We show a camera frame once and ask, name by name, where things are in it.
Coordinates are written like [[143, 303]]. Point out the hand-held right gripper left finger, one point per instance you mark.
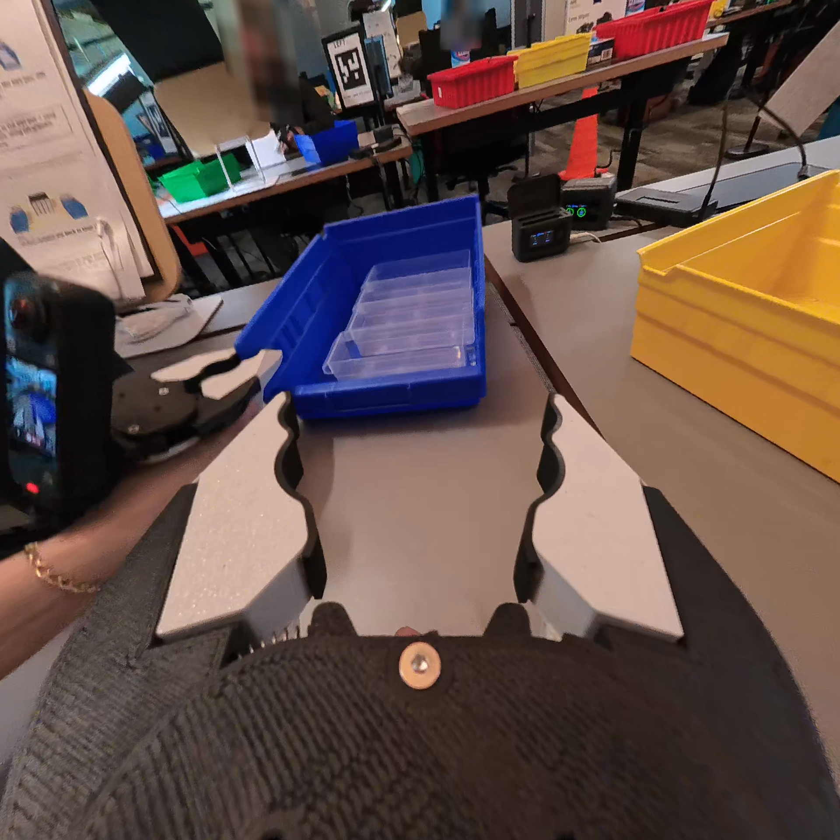
[[243, 525]]

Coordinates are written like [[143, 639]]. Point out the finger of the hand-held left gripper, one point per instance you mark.
[[184, 369], [239, 377]]

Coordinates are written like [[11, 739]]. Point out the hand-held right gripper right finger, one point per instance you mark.
[[597, 525]]

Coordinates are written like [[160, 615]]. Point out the row of clear drawers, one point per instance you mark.
[[407, 341]]

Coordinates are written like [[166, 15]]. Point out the person's left forearm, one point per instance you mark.
[[33, 610]]

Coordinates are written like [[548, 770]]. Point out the grey desk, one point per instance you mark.
[[426, 499]]

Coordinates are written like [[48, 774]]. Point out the person's left hand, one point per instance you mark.
[[144, 499]]

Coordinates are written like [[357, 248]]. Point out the green plastic bin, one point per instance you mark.
[[197, 180]]

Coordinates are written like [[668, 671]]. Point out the large yellow plastic bin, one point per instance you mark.
[[722, 367]]

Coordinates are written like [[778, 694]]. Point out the wooden background table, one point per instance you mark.
[[525, 98], [295, 177]]

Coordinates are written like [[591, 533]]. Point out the clear acrylic stand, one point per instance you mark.
[[239, 164]]

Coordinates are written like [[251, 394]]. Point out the wooden instruction board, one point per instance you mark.
[[52, 164]]

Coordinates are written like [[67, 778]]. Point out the small blue plastic bin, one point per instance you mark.
[[331, 144]]

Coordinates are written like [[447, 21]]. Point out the black charger case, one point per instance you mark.
[[538, 223]]

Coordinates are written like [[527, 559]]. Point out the printed tag sign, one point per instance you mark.
[[348, 69]]

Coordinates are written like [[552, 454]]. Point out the black laptop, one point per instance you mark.
[[722, 190]]

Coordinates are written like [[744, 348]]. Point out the small red plastic bin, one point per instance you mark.
[[472, 85]]

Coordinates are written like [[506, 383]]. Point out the orange traffic cone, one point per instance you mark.
[[584, 151]]

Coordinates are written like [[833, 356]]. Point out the small yellow plastic bin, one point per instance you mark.
[[551, 62]]

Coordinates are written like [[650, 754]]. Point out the grey sign board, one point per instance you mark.
[[807, 92]]

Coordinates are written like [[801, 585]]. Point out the long red plastic bin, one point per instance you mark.
[[656, 29]]

